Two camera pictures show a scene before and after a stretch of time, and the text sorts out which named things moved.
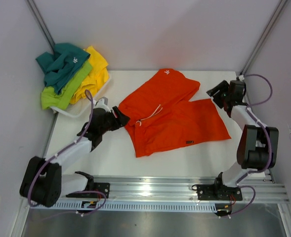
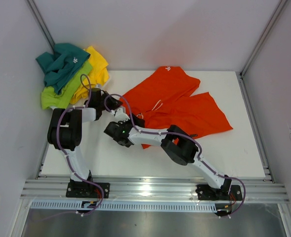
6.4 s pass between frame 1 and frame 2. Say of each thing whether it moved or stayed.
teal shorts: stayed
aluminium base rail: stayed
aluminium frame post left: stayed
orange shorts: moved
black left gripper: moved
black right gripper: moved
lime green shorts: stayed
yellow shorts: stayed
